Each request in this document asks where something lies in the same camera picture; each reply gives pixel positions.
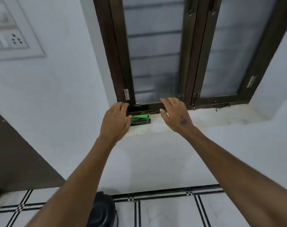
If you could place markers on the person's left hand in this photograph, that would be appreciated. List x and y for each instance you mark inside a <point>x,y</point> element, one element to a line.
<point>113,124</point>

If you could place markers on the person's right hand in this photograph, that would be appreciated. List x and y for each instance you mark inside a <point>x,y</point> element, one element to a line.
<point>176,115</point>

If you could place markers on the person's right thumb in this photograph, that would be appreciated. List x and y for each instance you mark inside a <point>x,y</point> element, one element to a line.
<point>162,113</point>

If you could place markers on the person's left thumb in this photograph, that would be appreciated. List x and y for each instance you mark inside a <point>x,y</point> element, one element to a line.
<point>128,121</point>

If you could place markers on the person's left forearm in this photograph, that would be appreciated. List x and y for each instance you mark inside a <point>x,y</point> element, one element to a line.
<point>74,184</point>

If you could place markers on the person's right forearm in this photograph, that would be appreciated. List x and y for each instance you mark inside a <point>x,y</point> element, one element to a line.
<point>240,177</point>

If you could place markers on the green and black box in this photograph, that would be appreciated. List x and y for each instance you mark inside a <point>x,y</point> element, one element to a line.
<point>141,119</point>

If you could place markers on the silver window hinge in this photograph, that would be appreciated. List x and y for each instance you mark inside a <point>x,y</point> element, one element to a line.
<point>251,82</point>
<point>126,94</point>

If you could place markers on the metal window latch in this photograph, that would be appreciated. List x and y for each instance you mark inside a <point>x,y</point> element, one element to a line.
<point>195,100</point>

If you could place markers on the white stone window sill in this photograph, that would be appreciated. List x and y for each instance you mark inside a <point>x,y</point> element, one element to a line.
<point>200,118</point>

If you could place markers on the frosted glass window pane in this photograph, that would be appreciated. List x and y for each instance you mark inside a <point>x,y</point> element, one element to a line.
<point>235,49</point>
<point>155,49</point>

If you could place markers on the black round bin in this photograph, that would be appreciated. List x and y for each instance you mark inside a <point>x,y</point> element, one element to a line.
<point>102,210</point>

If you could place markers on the brown wooden window frame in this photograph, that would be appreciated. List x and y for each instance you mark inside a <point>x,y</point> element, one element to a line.
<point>190,56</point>

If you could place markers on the white electrical switch board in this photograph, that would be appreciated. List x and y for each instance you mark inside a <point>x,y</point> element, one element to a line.
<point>9,30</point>

